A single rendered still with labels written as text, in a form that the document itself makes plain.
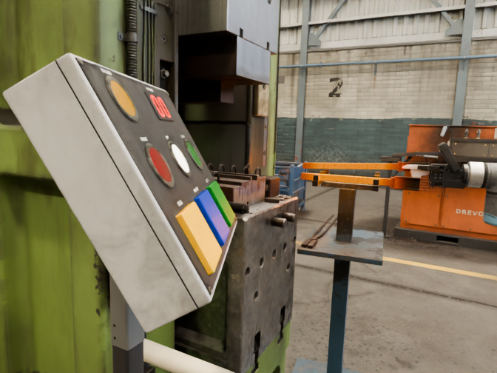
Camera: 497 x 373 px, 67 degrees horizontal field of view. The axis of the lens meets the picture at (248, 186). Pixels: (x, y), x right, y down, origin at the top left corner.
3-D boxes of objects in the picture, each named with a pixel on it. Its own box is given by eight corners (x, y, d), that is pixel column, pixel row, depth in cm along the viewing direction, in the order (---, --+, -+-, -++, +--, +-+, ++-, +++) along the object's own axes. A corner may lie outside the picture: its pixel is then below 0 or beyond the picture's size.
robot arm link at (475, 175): (485, 163, 127) (478, 161, 136) (469, 162, 129) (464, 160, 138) (482, 189, 129) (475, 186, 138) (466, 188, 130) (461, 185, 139)
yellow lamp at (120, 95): (147, 119, 44) (147, 81, 43) (117, 118, 40) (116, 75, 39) (128, 119, 45) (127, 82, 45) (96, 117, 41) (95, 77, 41)
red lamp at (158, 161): (183, 183, 45) (183, 146, 44) (156, 187, 41) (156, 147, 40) (163, 180, 46) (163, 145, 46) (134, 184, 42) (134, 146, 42)
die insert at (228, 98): (234, 103, 115) (234, 83, 114) (220, 102, 108) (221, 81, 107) (157, 103, 128) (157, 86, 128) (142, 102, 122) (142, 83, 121)
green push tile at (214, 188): (236, 216, 68) (216, 180, 67) (232, 226, 61) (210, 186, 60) (227, 220, 68) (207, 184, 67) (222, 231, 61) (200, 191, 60)
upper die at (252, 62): (269, 84, 113) (271, 51, 111) (236, 75, 95) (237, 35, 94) (160, 87, 132) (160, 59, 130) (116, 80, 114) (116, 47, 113)
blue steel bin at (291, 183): (305, 210, 547) (309, 161, 536) (291, 222, 475) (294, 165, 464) (231, 201, 592) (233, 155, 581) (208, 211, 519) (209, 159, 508)
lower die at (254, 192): (264, 200, 118) (265, 173, 117) (232, 212, 100) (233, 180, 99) (160, 187, 137) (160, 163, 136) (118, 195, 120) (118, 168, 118)
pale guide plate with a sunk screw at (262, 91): (268, 116, 142) (270, 70, 140) (257, 115, 134) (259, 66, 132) (263, 116, 143) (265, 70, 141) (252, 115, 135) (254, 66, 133)
